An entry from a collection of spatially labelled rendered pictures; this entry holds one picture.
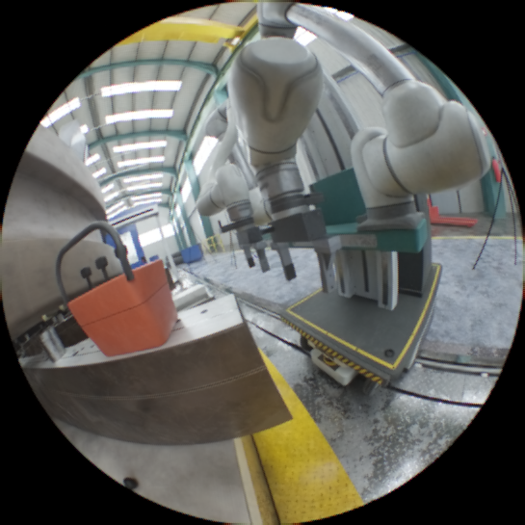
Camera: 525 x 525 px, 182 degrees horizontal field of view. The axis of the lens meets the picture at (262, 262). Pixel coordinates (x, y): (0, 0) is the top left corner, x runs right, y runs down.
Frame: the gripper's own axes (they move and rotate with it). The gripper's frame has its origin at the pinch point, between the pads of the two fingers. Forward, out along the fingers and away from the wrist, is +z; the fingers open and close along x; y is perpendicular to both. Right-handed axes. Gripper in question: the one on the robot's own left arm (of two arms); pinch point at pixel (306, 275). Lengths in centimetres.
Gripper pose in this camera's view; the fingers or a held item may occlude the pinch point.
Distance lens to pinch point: 36.3
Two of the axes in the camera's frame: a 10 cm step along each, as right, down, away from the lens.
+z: 2.9, 9.3, 2.2
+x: 4.1, 0.8, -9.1
